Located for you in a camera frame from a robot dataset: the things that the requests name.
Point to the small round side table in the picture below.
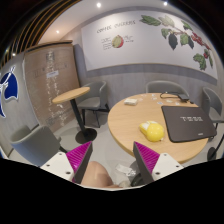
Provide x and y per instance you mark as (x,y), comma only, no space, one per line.
(85,134)

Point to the white box on table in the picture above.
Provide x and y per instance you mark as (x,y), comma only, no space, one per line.
(130,101)

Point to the grey armchair by side table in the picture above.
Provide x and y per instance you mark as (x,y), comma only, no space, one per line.
(95,100)

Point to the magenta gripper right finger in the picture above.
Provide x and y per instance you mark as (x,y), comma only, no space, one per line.
(152,165)

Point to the beige knee of person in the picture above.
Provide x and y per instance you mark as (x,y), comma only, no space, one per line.
(96,176)

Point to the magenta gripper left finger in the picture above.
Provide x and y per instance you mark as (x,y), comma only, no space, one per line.
(72,165)

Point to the black power adapter with cable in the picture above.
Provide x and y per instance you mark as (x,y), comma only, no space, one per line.
(183,97)

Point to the grey armchair at right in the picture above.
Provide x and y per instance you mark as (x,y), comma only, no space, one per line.
(212,105)

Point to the blue white wall logo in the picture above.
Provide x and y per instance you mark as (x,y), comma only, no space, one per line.
(9,88)

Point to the black laptop sleeve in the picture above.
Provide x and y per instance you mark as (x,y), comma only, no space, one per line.
(186,124)

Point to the yellow computer mouse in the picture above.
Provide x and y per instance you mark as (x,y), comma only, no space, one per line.
(152,130)

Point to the brown menu wall panel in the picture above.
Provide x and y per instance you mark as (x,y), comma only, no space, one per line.
(50,70)

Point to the crumpled white paper on floor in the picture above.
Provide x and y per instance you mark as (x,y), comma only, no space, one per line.
(125,170)

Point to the coffee plant wall mural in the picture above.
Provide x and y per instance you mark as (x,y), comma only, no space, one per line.
(146,37)

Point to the round wooden table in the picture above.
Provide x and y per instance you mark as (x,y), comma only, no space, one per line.
(124,124)

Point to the grey armchair behind table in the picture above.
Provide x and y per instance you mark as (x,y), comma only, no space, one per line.
(160,86)

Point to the grey armchair near left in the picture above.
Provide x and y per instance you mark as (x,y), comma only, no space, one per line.
(37,146)

